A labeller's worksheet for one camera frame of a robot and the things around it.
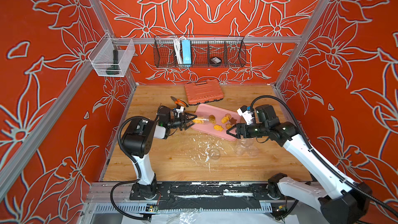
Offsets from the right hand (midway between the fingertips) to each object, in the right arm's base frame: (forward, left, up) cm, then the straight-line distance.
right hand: (231, 129), depth 72 cm
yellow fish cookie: (+12, +4, -20) cm, 23 cm away
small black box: (+45, +5, +8) cm, 46 cm away
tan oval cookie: (+18, +8, -18) cm, 27 cm away
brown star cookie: (+17, -6, -20) cm, 27 cm away
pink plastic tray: (+18, -1, -19) cm, 26 cm away
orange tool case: (+37, +16, -15) cm, 43 cm away
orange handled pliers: (+33, +32, -19) cm, 49 cm away
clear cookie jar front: (+13, +14, -12) cm, 23 cm away
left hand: (+12, +18, -11) cm, 24 cm away
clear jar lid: (-1, -16, -23) cm, 28 cm away
